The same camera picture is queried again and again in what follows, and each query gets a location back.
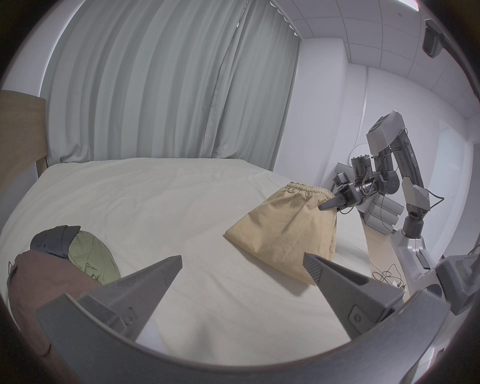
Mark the black garment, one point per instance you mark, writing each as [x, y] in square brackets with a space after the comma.
[52, 240]

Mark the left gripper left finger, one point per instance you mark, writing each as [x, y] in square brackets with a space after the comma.
[142, 292]

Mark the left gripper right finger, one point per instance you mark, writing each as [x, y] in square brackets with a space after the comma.
[348, 292]

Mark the brown garment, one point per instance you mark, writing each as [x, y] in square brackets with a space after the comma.
[41, 285]

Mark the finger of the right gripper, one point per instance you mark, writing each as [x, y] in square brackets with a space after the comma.
[333, 203]
[340, 192]

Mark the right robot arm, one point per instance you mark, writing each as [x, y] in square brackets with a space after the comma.
[386, 129]

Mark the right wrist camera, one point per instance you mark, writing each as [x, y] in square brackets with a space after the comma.
[342, 174]

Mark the beige shorts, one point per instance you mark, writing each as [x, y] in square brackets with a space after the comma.
[288, 228]

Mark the olive green garment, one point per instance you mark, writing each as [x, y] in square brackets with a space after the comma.
[93, 255]

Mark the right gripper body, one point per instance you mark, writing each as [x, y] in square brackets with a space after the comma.
[354, 193]

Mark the pale green curtain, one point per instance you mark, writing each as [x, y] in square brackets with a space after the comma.
[131, 82]
[255, 93]

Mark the bed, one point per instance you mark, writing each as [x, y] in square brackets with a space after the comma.
[168, 210]

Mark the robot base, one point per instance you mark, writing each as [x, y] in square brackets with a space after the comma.
[453, 273]

